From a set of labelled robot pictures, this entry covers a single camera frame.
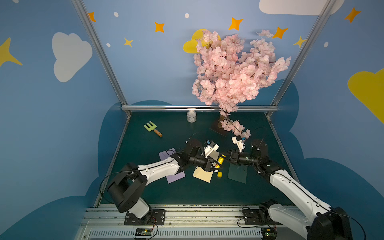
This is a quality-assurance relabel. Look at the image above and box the cream yellow envelope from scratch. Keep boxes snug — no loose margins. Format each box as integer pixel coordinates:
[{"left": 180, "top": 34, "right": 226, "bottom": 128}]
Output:
[{"left": 193, "top": 151, "right": 219, "bottom": 183}]

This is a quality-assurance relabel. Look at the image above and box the dark green envelope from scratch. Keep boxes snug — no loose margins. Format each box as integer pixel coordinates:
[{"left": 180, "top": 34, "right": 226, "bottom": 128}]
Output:
[{"left": 228, "top": 165, "right": 248, "bottom": 184}]

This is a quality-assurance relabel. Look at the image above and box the purple envelope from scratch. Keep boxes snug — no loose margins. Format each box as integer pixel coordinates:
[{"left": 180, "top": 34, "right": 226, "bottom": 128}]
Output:
[{"left": 159, "top": 148, "right": 186, "bottom": 184}]

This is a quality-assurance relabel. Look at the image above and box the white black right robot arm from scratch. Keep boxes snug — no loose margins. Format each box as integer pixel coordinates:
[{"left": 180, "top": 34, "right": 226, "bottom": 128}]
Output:
[{"left": 227, "top": 136, "right": 353, "bottom": 240}]

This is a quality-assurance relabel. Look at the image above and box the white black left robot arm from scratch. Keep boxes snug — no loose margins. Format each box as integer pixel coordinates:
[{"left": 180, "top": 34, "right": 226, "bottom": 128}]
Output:
[{"left": 106, "top": 140, "right": 222, "bottom": 221}]

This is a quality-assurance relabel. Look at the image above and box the silver tin can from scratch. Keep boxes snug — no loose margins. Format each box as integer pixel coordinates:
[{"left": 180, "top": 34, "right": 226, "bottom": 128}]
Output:
[{"left": 187, "top": 111, "right": 197, "bottom": 123}]

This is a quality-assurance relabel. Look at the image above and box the pink cherry blossom tree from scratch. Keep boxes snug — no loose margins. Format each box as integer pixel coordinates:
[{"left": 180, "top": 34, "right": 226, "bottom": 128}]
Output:
[{"left": 193, "top": 30, "right": 291, "bottom": 139}]

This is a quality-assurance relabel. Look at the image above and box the right green circuit board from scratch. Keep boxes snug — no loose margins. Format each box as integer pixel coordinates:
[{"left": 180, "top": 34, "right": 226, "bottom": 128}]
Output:
[{"left": 261, "top": 228, "right": 277, "bottom": 240}]

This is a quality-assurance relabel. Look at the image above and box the green circuit board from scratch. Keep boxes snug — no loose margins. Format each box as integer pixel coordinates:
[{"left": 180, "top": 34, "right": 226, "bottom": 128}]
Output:
[
  {"left": 261, "top": 228, "right": 277, "bottom": 240},
  {"left": 135, "top": 228, "right": 155, "bottom": 239}
]

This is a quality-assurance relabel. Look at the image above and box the left green circuit board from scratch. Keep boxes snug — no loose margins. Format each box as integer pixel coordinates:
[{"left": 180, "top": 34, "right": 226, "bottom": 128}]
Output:
[{"left": 135, "top": 228, "right": 155, "bottom": 239}]

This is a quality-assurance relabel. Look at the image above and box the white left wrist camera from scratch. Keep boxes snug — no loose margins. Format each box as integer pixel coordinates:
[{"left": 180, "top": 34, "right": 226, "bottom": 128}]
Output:
[{"left": 204, "top": 140, "right": 219, "bottom": 159}]

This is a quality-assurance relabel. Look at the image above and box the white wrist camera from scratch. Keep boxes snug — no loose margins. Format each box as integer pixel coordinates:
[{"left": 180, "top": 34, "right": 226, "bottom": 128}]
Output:
[
  {"left": 204, "top": 140, "right": 219, "bottom": 159},
  {"left": 232, "top": 136, "right": 246, "bottom": 153}
]

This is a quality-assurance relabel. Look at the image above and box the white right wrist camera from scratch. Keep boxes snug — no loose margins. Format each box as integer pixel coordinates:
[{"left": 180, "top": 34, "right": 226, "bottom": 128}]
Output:
[{"left": 232, "top": 136, "right": 246, "bottom": 153}]

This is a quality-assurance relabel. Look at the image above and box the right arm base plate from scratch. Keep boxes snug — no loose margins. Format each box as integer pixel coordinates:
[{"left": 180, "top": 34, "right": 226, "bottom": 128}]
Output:
[{"left": 241, "top": 208, "right": 278, "bottom": 226}]

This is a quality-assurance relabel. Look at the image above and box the aluminium front mounting rail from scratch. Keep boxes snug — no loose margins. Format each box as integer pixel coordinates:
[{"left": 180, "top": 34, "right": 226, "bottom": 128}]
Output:
[{"left": 75, "top": 204, "right": 302, "bottom": 240}]

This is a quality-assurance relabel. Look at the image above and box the yellow-green garden fork wooden handle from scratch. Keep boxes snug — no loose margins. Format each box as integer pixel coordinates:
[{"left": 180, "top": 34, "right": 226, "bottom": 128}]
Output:
[{"left": 144, "top": 121, "right": 163, "bottom": 138}]

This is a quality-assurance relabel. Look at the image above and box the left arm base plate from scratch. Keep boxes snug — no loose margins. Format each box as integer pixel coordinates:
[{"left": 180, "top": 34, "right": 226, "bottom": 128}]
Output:
[{"left": 124, "top": 209, "right": 166, "bottom": 226}]

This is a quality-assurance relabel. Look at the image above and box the horizontal aluminium frame rail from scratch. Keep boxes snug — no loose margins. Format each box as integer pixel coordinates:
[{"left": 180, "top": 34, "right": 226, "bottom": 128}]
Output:
[{"left": 122, "top": 105, "right": 279, "bottom": 112}]

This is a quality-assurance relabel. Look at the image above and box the right aluminium frame post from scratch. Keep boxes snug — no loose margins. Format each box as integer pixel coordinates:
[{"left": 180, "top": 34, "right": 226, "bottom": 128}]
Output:
[{"left": 271, "top": 0, "right": 338, "bottom": 109}]

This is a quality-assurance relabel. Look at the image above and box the aluminium frame post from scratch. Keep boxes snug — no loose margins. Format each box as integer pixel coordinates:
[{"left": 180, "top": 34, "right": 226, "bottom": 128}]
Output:
[
  {"left": 271, "top": 0, "right": 338, "bottom": 109},
  {"left": 72, "top": 0, "right": 128, "bottom": 106}
]

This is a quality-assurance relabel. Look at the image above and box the left aluminium frame post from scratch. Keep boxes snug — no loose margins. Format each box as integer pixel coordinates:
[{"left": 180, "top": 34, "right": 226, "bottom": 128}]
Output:
[{"left": 72, "top": 0, "right": 128, "bottom": 106}]

